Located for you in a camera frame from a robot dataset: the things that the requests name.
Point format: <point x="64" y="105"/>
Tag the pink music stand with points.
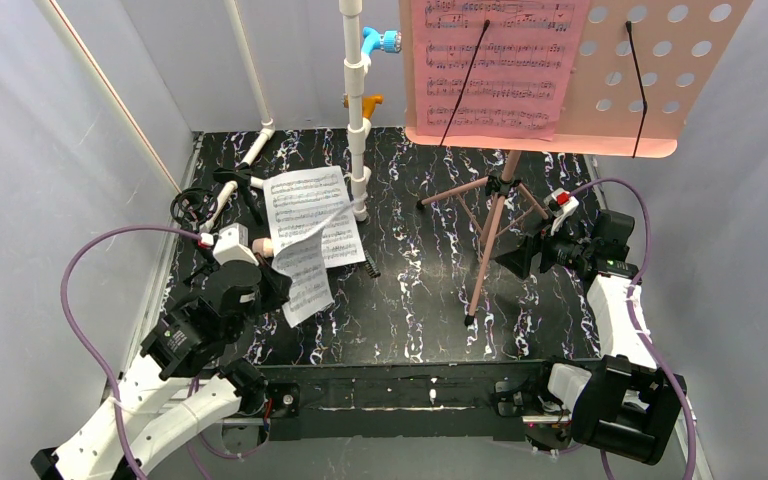
<point x="616" y="78"/>

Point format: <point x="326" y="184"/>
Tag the orange clip on pipe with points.
<point x="367" y="104"/>

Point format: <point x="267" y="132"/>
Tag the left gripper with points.
<point x="268" y="282"/>

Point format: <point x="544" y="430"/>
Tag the blue clip on pipe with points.
<point x="389" y="41"/>

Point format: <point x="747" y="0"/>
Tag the pink microphone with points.
<point x="263" y="247"/>

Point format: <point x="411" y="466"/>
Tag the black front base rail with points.
<point x="390" y="397"/>

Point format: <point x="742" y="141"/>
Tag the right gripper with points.
<point x="534" y="249"/>

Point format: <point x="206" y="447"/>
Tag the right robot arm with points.
<point x="623" y="404"/>

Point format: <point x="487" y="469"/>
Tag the white sheet music page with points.
<point x="297" y="201"/>
<point x="304" y="263"/>

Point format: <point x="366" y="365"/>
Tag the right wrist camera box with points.
<point x="560" y="204"/>

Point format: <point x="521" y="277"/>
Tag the pink sheet music page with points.
<point x="497" y="69"/>

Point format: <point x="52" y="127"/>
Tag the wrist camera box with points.
<point x="229" y="244"/>
<point x="560" y="204"/>

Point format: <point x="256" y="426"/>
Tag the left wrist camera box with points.
<point x="229" y="244"/>

